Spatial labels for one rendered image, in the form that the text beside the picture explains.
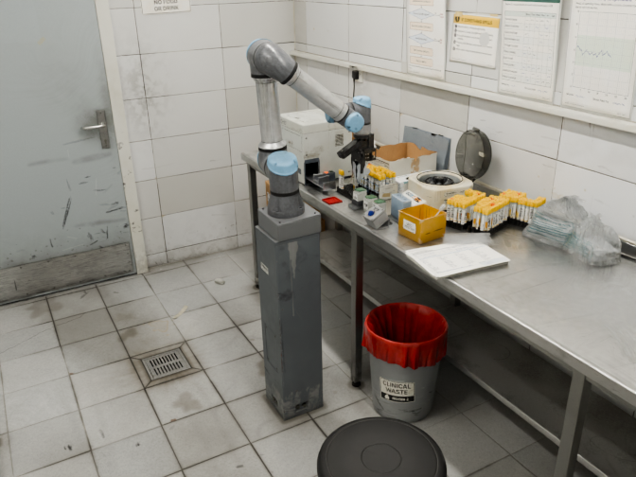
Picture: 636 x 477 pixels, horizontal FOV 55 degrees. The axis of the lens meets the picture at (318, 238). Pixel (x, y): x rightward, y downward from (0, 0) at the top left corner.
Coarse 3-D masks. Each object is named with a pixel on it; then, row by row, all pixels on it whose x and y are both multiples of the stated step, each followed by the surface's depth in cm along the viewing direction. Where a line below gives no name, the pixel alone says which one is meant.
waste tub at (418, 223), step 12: (420, 204) 241; (408, 216) 232; (420, 216) 243; (432, 216) 240; (444, 216) 232; (408, 228) 233; (420, 228) 227; (432, 228) 231; (444, 228) 235; (420, 240) 229
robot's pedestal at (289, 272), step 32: (288, 256) 240; (288, 288) 245; (320, 288) 254; (288, 320) 251; (320, 320) 260; (288, 352) 257; (320, 352) 266; (288, 384) 264; (320, 384) 273; (288, 416) 270
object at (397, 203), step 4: (392, 196) 252; (396, 196) 250; (400, 196) 250; (404, 196) 250; (392, 200) 253; (396, 200) 250; (400, 200) 246; (404, 200) 246; (408, 200) 246; (392, 204) 254; (396, 204) 250; (400, 204) 246; (404, 204) 245; (408, 204) 246; (392, 208) 254; (396, 208) 251; (400, 208) 247; (392, 212) 255; (396, 212) 251; (388, 216) 255; (392, 216) 254; (396, 216) 252; (396, 220) 250
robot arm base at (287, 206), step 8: (272, 192) 237; (296, 192) 237; (272, 200) 238; (280, 200) 236; (288, 200) 236; (296, 200) 237; (272, 208) 238; (280, 208) 236; (288, 208) 236; (296, 208) 237; (304, 208) 242; (272, 216) 239; (280, 216) 237; (288, 216) 237; (296, 216) 238
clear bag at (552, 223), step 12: (552, 204) 225; (564, 204) 222; (576, 204) 222; (540, 216) 227; (552, 216) 225; (564, 216) 222; (576, 216) 222; (528, 228) 233; (540, 228) 228; (552, 228) 225; (564, 228) 222; (540, 240) 230; (552, 240) 226; (564, 240) 223
